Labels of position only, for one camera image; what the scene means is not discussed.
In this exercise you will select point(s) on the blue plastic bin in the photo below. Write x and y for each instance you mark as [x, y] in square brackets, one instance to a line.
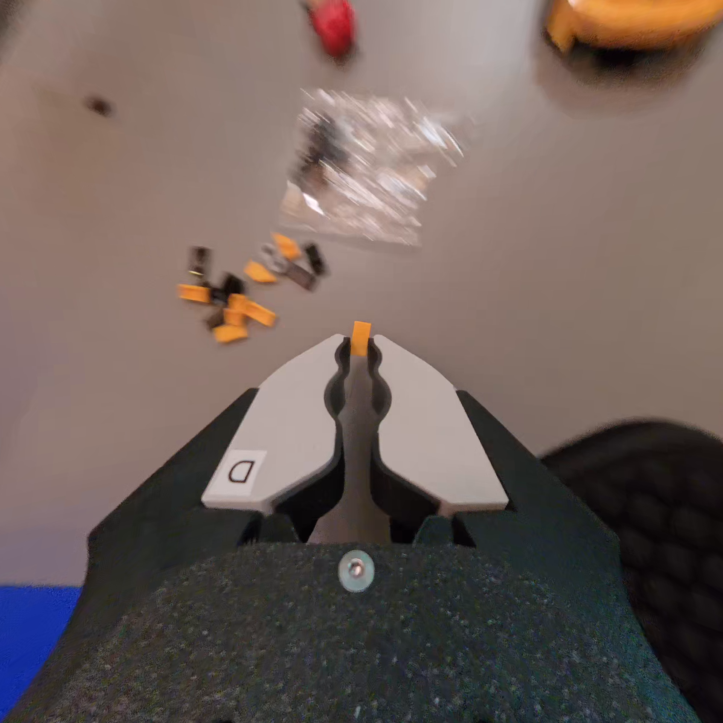
[28, 632]

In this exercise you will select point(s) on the yellow lego car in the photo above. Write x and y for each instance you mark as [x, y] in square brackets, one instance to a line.
[621, 28]

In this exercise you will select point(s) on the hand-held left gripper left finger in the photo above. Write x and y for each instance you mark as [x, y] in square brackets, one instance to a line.
[282, 429]

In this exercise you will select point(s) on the small yellow lego tile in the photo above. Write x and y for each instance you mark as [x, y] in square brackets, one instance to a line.
[361, 336]

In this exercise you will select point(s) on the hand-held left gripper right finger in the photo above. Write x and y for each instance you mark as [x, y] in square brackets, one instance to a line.
[435, 435]

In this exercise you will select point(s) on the clear plastic parts bag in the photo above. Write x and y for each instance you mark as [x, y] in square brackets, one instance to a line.
[367, 169]

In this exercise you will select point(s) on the pile of yellow black lego pieces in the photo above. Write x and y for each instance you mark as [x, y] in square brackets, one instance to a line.
[230, 333]

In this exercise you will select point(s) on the red lego minifigure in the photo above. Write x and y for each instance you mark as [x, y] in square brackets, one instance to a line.
[336, 22]

